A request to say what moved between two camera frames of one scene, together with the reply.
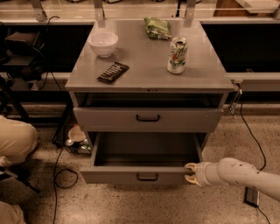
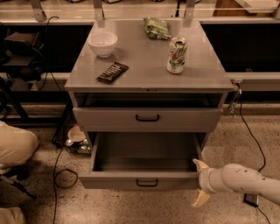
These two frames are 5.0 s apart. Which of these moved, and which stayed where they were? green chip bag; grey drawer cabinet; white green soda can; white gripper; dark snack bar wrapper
Moved: white gripper
Stayed: green chip bag; white green soda can; grey drawer cabinet; dark snack bar wrapper
